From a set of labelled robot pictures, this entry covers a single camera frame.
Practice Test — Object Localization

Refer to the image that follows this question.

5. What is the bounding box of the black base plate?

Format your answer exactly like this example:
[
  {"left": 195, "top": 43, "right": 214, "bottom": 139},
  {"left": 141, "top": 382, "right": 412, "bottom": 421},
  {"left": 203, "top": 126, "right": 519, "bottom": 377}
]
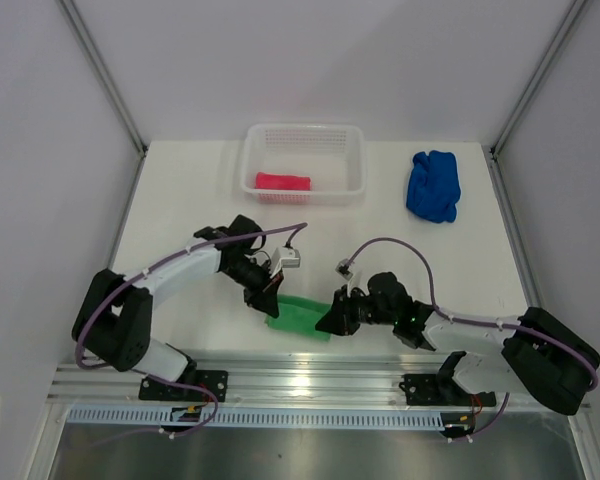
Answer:
[
  {"left": 138, "top": 370, "right": 229, "bottom": 403},
  {"left": 398, "top": 374, "right": 496, "bottom": 407}
]

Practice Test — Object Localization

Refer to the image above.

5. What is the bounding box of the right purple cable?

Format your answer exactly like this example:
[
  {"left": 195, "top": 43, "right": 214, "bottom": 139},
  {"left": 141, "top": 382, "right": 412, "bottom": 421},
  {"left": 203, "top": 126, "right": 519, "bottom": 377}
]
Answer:
[{"left": 344, "top": 237, "right": 600, "bottom": 441}]

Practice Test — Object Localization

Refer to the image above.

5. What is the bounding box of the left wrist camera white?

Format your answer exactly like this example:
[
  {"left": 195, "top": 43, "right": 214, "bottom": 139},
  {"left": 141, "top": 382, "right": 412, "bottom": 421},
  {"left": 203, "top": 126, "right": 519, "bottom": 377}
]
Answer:
[{"left": 271, "top": 246, "right": 301, "bottom": 275}]

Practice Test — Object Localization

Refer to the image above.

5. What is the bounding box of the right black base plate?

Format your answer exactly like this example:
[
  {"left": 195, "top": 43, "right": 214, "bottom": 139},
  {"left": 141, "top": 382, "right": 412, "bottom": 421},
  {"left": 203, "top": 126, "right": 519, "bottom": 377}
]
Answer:
[{"left": 398, "top": 374, "right": 496, "bottom": 407}]

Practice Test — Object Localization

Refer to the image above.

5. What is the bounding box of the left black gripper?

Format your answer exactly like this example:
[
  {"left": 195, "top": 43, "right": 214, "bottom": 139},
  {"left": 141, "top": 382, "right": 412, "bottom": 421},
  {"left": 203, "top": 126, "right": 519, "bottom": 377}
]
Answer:
[{"left": 222, "top": 256, "right": 283, "bottom": 318}]

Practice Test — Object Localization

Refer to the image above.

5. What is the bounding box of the white plastic basket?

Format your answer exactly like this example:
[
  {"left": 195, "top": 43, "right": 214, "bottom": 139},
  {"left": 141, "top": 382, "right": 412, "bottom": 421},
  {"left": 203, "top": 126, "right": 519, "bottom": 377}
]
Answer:
[{"left": 239, "top": 123, "right": 367, "bottom": 206}]

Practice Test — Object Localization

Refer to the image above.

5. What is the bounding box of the right aluminium frame post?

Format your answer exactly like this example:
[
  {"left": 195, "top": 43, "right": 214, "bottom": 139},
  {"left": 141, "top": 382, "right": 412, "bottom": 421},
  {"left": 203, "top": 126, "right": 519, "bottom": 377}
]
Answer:
[{"left": 489, "top": 0, "right": 593, "bottom": 160}]

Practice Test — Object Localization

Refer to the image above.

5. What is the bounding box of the aluminium frame post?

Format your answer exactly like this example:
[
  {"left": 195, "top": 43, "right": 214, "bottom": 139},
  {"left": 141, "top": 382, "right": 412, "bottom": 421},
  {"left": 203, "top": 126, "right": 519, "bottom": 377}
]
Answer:
[
  {"left": 489, "top": 0, "right": 593, "bottom": 160},
  {"left": 55, "top": 0, "right": 148, "bottom": 158}
]

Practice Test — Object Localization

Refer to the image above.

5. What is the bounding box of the slotted cable duct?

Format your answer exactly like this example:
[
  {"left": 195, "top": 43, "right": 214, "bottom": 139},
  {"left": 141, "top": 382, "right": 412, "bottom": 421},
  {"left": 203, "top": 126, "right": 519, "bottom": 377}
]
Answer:
[{"left": 67, "top": 404, "right": 444, "bottom": 431}]

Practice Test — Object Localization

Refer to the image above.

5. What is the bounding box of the purple cable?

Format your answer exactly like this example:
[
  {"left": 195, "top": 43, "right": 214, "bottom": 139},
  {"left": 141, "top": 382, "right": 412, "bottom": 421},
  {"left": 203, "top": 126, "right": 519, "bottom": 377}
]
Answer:
[
  {"left": 344, "top": 237, "right": 600, "bottom": 441},
  {"left": 73, "top": 222, "right": 309, "bottom": 444}
]

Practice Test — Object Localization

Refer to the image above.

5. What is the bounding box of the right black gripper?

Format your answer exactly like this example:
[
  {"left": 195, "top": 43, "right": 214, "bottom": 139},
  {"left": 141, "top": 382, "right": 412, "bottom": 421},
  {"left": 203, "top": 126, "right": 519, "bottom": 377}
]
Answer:
[{"left": 315, "top": 285, "right": 397, "bottom": 337}]

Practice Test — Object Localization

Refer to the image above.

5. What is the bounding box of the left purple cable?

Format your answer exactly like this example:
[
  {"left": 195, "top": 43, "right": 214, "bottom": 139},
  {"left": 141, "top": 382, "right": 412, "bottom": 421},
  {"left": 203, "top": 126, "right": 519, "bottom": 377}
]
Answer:
[{"left": 73, "top": 222, "right": 309, "bottom": 444}]

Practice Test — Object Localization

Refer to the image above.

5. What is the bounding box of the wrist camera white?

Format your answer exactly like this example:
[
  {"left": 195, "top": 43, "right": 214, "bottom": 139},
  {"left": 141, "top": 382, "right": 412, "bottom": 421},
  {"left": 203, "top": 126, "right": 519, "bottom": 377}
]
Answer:
[
  {"left": 335, "top": 259, "right": 358, "bottom": 292},
  {"left": 271, "top": 246, "right": 301, "bottom": 275}
]

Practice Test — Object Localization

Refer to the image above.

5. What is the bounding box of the blue towel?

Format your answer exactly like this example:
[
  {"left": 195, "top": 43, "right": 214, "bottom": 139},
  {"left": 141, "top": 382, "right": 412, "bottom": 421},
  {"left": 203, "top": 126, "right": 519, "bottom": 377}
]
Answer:
[{"left": 405, "top": 150, "right": 461, "bottom": 224}]

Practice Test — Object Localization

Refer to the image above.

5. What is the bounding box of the green towel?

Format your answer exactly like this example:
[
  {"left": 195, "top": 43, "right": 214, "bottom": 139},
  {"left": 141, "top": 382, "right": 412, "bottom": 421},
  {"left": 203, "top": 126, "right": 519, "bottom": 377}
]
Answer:
[{"left": 265, "top": 295, "right": 331, "bottom": 342}]

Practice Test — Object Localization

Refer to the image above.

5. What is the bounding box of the aluminium mounting rail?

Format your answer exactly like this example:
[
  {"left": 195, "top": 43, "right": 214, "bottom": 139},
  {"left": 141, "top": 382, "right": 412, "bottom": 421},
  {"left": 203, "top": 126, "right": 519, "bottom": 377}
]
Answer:
[{"left": 47, "top": 349, "right": 591, "bottom": 412}]

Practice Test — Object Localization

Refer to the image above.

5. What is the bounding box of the pink towel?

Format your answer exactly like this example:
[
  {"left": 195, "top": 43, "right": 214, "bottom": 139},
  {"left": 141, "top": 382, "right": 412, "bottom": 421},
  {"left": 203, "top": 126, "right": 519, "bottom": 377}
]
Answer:
[{"left": 255, "top": 172, "right": 311, "bottom": 191}]

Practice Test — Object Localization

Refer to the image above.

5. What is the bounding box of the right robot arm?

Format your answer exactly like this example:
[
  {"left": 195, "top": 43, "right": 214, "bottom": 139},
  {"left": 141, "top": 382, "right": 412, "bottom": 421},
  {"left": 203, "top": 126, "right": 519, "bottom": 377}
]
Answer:
[{"left": 315, "top": 272, "right": 600, "bottom": 416}]

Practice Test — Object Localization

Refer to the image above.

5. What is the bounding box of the left aluminium frame post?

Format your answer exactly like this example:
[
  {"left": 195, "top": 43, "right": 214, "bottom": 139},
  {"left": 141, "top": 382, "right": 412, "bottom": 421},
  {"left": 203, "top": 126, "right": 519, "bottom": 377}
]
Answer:
[{"left": 55, "top": 0, "right": 148, "bottom": 158}]

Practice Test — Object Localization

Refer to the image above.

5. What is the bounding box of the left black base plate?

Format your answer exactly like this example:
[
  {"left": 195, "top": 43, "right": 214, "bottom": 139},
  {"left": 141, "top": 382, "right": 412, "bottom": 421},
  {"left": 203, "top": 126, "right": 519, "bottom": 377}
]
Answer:
[{"left": 138, "top": 370, "right": 229, "bottom": 403}]

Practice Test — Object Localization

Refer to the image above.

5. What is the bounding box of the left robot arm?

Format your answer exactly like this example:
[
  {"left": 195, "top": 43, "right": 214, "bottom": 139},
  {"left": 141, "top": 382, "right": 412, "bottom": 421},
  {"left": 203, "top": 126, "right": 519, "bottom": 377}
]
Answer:
[{"left": 71, "top": 215, "right": 300, "bottom": 400}]

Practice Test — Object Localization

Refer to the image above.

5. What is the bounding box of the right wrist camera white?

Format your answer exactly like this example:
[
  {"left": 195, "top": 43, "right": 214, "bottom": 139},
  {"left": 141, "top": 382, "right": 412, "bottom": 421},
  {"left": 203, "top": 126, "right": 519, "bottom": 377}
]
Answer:
[{"left": 335, "top": 259, "right": 358, "bottom": 292}]

